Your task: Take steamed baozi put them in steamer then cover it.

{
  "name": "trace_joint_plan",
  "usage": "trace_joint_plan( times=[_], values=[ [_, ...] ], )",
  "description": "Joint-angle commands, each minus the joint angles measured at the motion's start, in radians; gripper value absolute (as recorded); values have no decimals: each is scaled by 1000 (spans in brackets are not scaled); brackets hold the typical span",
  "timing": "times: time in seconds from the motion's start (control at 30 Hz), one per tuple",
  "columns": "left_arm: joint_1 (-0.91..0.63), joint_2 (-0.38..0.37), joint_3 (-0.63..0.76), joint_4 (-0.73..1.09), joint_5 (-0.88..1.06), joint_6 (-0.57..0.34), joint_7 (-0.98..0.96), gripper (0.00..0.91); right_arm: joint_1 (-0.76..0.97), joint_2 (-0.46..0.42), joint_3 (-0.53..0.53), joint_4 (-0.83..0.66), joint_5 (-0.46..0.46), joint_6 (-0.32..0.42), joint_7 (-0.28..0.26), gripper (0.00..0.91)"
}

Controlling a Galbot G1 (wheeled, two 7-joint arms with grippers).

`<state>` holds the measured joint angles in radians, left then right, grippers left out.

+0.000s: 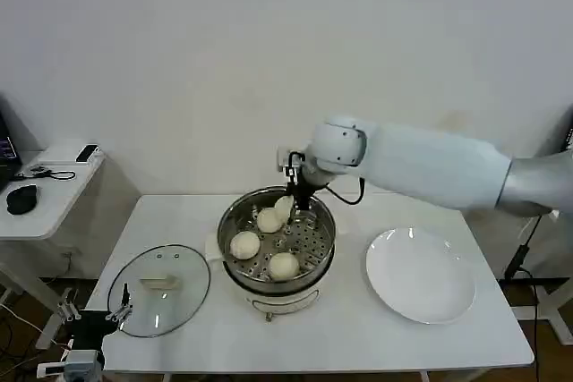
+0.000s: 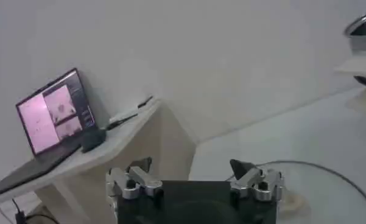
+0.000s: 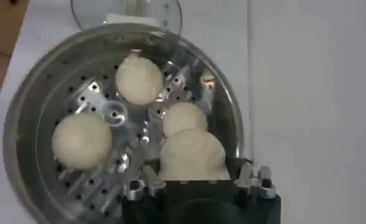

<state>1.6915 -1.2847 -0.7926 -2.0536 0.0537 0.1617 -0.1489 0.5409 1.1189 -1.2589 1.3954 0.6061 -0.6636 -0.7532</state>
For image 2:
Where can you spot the black laptop with lit screen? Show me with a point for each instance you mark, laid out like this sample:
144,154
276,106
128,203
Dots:
53,118

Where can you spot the white side table with laptop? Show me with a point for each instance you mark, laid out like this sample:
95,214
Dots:
131,143

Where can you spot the round glass lid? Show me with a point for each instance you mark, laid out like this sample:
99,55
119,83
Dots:
322,194

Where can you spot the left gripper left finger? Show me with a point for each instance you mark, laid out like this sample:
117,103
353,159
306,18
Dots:
140,181

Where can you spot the black computer mouse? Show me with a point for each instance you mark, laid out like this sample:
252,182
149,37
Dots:
92,140

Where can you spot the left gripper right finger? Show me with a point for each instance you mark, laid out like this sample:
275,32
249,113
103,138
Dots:
255,182

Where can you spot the perforated steel steamer basket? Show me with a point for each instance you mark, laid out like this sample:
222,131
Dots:
365,33

